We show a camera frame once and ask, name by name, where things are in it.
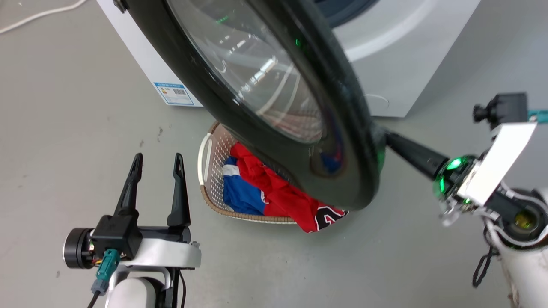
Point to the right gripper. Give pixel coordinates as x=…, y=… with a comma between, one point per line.
x=456, y=175

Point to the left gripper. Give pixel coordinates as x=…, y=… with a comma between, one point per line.
x=171, y=252

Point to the black round washing machine door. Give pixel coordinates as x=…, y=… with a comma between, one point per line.
x=201, y=81

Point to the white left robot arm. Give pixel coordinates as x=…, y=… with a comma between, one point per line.
x=132, y=293

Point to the white washing machine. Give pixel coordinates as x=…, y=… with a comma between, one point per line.
x=398, y=55

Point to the black door hinge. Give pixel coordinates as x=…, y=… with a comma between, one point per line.
x=120, y=5

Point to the round white filter cover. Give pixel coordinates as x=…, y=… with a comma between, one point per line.
x=377, y=104

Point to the beige perforated laundry basket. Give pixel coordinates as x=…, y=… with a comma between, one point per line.
x=214, y=162

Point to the blue and white garment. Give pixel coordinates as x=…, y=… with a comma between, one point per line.
x=239, y=192

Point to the blue white energy label sticker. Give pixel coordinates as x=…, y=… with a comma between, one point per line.
x=175, y=94

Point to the red jersey garment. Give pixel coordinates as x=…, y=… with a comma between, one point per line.
x=282, y=196

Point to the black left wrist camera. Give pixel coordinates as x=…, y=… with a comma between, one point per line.
x=115, y=233

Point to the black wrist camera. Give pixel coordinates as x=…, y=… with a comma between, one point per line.
x=505, y=109
x=115, y=233

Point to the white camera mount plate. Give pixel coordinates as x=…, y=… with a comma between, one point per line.
x=498, y=164

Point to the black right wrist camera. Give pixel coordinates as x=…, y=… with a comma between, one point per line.
x=505, y=109

